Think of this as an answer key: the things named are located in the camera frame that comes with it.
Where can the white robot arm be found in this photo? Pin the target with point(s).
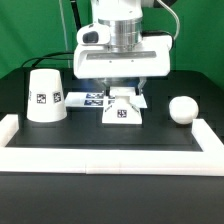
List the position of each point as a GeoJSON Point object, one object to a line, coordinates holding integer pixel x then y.
{"type": "Point", "coordinates": [125, 16]}

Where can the white U-shaped fence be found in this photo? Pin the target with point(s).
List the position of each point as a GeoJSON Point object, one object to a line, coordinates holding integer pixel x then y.
{"type": "Point", "coordinates": [209, 161]}

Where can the white lamp base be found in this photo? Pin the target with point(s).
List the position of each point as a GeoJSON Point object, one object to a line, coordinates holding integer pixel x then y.
{"type": "Point", "coordinates": [121, 111]}

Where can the white lamp bulb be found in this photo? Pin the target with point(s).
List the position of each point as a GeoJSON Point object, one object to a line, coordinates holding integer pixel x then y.
{"type": "Point", "coordinates": [183, 109]}

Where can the white lamp shade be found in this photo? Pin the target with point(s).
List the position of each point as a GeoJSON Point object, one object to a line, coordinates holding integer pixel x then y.
{"type": "Point", "coordinates": [45, 96]}

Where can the white marker sheet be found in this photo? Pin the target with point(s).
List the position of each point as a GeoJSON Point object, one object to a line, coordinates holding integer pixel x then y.
{"type": "Point", "coordinates": [91, 99]}

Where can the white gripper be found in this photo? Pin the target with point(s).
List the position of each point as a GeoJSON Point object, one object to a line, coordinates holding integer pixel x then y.
{"type": "Point", "coordinates": [96, 57]}

